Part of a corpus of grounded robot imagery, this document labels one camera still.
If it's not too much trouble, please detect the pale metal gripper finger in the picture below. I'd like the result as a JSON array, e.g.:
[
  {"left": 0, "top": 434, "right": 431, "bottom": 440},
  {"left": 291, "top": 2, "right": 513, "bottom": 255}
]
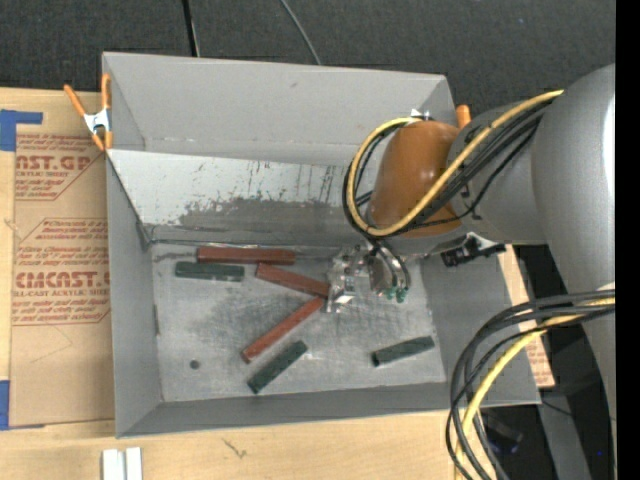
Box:
[
  {"left": 325, "top": 282, "right": 359, "bottom": 315},
  {"left": 329, "top": 252, "right": 362, "bottom": 285}
]

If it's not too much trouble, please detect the red-brown flat block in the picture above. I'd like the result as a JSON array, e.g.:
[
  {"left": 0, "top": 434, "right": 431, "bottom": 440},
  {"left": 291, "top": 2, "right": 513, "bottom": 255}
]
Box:
[
  {"left": 196, "top": 245, "right": 297, "bottom": 266},
  {"left": 254, "top": 262, "right": 332, "bottom": 298},
  {"left": 240, "top": 295, "right": 326, "bottom": 364}
]

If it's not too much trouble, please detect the dark green flat block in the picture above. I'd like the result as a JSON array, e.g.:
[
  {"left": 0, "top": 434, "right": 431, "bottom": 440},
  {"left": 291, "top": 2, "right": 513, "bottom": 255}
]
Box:
[
  {"left": 371, "top": 336, "right": 436, "bottom": 368},
  {"left": 174, "top": 261, "right": 246, "bottom": 283},
  {"left": 247, "top": 340, "right": 309, "bottom": 395}
]

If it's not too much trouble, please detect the grey metal bin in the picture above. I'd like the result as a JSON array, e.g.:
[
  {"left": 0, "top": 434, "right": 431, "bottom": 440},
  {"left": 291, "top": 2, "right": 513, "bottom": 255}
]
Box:
[{"left": 101, "top": 51, "right": 544, "bottom": 439}]

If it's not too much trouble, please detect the brown cardboard board red print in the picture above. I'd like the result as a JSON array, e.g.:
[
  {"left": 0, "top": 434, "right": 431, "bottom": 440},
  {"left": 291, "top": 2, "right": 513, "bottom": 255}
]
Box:
[{"left": 0, "top": 86, "right": 557, "bottom": 429}]

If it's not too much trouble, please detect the black cylinder on white bracket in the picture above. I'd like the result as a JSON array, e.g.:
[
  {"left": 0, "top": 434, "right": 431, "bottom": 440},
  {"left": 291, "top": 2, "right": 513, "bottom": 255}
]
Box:
[{"left": 439, "top": 235, "right": 507, "bottom": 269}]

